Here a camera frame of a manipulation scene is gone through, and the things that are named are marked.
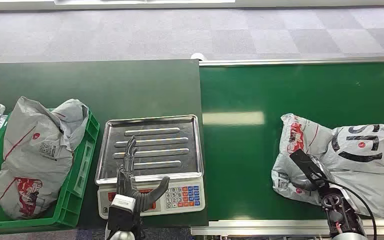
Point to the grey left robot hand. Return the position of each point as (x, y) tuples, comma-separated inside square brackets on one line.
[(127, 185)]

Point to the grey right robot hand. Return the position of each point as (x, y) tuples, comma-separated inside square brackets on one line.
[(324, 172)]

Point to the grey package with black letters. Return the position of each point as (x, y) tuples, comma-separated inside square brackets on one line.
[(361, 172)]

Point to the grey package with red print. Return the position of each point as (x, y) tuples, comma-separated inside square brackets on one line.
[(33, 159)]

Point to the green conveyor belt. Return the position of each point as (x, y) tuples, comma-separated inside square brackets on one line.
[(245, 86)]

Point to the white conveyor roller end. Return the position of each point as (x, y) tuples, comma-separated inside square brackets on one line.
[(198, 56)]

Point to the green plastic crate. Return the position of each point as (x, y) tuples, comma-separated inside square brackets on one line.
[(89, 132)]

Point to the steel weighing tray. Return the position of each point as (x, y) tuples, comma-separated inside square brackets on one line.
[(178, 126)]

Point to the aluminium conveyor rail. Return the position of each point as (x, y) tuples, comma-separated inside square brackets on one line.
[(294, 61), (261, 228)]

